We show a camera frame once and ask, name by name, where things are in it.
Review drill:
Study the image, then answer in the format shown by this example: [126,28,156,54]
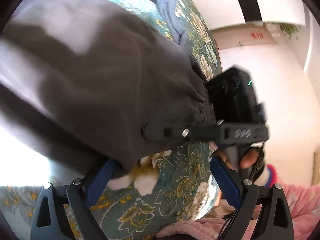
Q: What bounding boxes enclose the dark grey sweatpants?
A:
[1,0,215,172]

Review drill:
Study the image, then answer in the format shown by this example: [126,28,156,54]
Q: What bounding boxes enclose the right hand in glove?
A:
[209,141,270,186]

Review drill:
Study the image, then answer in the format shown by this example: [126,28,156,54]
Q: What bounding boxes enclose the teal floral bed blanket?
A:
[1,0,221,239]

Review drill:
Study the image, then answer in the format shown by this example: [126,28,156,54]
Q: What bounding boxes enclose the beige door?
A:
[211,23,277,50]

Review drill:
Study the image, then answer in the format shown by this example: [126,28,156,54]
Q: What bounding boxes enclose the green potted plant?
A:
[279,23,302,39]

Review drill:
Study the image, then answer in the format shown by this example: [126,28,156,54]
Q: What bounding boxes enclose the white black wardrobe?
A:
[192,0,305,30]

